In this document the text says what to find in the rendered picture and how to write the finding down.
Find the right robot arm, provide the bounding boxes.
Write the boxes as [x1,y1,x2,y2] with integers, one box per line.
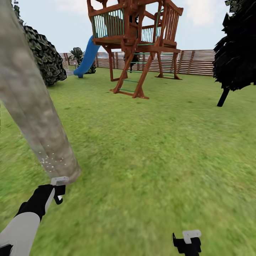
[173,230,201,256]

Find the pesticide atomizer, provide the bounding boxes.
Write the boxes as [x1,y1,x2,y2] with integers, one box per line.
[54,195,63,204]

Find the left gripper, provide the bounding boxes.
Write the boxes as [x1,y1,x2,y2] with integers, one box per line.
[54,185,66,197]

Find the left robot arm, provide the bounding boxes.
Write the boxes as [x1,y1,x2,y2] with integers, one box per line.
[0,176,69,256]

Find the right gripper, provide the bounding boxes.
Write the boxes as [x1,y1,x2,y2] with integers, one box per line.
[173,233,201,256]

